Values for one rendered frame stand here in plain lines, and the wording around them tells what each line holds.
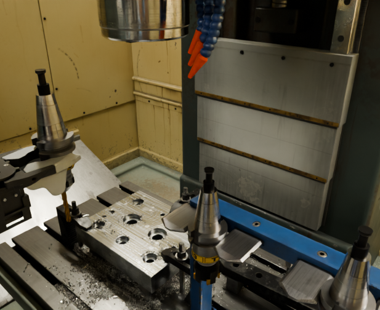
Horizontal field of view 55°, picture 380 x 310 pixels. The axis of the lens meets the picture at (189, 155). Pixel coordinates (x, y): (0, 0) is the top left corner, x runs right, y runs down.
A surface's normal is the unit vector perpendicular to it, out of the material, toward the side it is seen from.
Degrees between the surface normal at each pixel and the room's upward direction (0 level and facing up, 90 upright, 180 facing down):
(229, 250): 0
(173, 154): 90
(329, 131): 90
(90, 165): 24
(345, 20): 90
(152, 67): 90
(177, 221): 0
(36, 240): 0
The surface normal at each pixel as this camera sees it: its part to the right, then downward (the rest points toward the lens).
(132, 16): -0.15, 0.43
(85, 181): 0.30, -0.70
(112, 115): 0.76, 0.29
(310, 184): -0.66, 0.34
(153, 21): 0.30, 0.42
